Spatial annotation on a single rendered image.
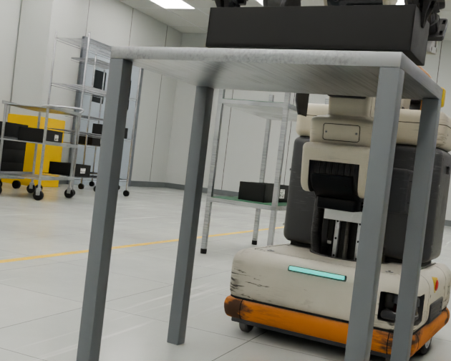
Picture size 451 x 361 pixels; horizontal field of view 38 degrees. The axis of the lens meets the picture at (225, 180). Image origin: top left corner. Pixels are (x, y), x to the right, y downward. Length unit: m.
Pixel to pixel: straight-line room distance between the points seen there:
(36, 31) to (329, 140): 7.13
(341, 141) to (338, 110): 0.11
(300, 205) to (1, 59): 6.92
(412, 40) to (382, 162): 0.47
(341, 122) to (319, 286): 0.52
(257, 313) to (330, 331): 0.25
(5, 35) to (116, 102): 7.45
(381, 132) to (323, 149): 0.79
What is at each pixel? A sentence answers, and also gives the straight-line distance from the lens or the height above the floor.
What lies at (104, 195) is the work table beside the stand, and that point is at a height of 0.44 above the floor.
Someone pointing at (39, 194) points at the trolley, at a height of 0.06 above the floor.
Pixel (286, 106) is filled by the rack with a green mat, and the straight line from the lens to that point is 3.83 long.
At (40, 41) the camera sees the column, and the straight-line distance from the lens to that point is 8.90.
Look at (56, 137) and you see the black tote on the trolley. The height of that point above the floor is 0.63.
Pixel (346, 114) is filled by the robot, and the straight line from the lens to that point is 2.14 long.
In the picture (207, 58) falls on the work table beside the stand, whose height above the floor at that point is 0.78.
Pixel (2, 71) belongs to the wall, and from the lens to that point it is 8.97.
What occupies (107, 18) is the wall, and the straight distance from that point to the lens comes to 10.81.
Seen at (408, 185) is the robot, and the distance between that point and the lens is 2.17.
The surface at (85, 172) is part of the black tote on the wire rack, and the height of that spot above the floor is 0.28.
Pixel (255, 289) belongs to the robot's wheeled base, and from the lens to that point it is 2.14.
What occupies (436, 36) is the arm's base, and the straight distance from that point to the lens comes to 2.10.
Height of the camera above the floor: 0.54
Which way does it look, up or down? 1 degrees down
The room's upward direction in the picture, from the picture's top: 7 degrees clockwise
